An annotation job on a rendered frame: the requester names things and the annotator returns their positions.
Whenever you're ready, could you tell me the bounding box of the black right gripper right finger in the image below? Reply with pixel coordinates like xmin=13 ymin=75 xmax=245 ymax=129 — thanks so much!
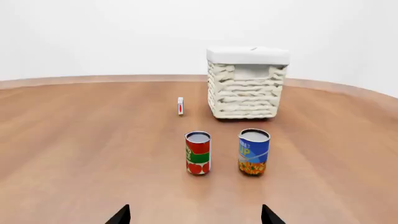
xmin=261 ymin=203 xmax=287 ymax=224

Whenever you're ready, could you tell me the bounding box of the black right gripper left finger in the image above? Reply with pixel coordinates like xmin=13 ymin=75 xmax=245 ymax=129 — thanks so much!
xmin=104 ymin=203 xmax=131 ymax=224

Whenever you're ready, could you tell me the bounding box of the white woven basket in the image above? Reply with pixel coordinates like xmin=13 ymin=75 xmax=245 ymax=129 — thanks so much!
xmin=206 ymin=45 xmax=290 ymax=121

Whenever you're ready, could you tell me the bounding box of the blue alphabet soup can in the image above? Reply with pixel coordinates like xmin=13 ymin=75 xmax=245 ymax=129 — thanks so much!
xmin=238 ymin=128 xmax=271 ymax=177

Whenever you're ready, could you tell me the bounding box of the red tomato sauce can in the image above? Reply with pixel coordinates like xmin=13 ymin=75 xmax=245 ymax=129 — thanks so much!
xmin=183 ymin=131 xmax=212 ymax=176

